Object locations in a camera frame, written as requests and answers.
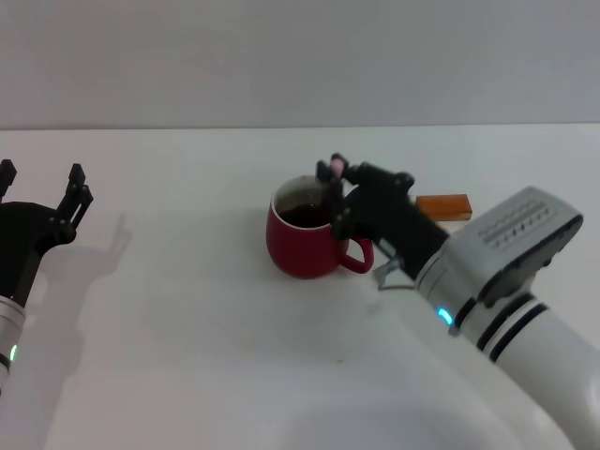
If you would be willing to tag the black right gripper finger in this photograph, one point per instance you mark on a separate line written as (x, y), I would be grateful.
(336, 201)
(351, 171)

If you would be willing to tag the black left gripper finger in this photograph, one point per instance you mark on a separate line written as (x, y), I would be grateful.
(68, 220)
(7, 175)

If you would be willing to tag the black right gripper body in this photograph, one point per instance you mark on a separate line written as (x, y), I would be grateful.
(394, 215)

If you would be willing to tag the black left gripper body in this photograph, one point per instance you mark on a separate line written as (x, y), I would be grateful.
(23, 234)

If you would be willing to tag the red ceramic coffee cup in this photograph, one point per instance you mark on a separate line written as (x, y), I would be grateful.
(300, 253)

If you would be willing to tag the orange wooden block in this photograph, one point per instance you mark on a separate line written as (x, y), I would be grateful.
(445, 206)

